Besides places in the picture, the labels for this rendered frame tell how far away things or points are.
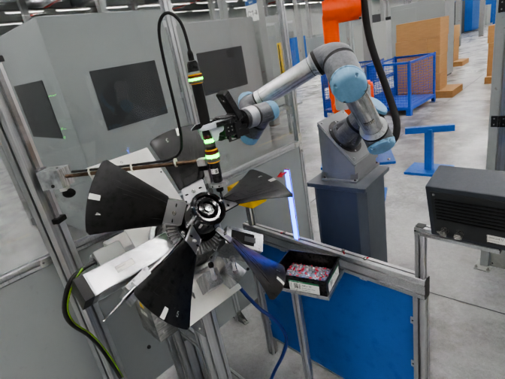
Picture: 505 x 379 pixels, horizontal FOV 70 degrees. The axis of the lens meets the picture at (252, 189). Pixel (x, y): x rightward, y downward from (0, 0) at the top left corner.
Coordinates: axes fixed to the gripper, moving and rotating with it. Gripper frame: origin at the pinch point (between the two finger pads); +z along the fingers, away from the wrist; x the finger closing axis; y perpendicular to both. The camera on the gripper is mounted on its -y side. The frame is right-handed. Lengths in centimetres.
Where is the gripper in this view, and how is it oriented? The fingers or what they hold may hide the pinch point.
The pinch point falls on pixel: (198, 127)
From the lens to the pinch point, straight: 118.2
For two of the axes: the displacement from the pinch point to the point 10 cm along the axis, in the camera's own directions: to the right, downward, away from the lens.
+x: -6.9, -1.5, 7.0
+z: -7.0, 3.6, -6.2
